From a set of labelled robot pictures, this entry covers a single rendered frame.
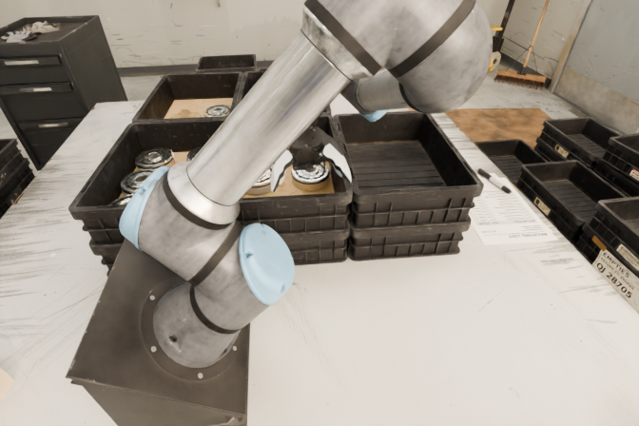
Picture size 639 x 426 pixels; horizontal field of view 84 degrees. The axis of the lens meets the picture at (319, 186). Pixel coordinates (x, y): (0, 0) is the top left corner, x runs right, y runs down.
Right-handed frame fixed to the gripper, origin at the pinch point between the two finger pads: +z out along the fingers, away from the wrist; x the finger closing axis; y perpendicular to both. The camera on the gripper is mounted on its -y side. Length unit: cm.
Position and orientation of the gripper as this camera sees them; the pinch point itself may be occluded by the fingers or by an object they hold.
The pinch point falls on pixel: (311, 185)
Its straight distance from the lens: 67.2
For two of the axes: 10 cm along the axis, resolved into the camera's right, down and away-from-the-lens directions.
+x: -9.9, 1.3, -0.2
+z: 1.2, 8.5, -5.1
